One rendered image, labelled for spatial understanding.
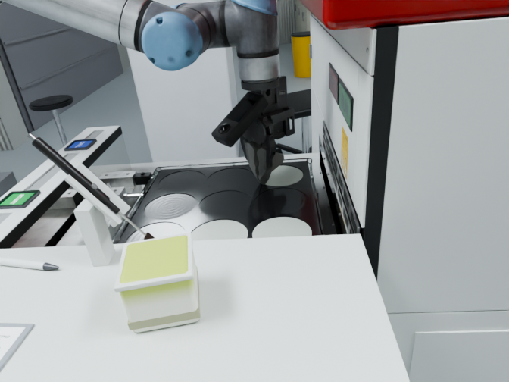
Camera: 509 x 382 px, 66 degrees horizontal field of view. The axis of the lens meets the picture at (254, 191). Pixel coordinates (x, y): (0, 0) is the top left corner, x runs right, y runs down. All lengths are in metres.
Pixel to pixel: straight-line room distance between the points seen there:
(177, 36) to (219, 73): 2.17
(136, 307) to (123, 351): 0.05
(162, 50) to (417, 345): 0.58
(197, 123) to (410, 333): 2.38
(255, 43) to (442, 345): 0.57
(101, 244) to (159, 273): 0.15
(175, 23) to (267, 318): 0.39
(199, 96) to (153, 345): 2.45
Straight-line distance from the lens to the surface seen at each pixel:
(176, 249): 0.42
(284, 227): 0.67
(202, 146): 2.90
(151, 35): 0.58
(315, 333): 0.41
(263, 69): 0.70
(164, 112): 2.86
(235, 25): 0.70
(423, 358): 0.73
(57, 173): 0.89
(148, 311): 0.42
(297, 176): 0.83
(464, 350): 0.73
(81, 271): 0.55
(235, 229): 0.67
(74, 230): 0.83
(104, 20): 0.63
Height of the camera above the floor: 1.27
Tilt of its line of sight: 28 degrees down
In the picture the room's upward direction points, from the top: 5 degrees counter-clockwise
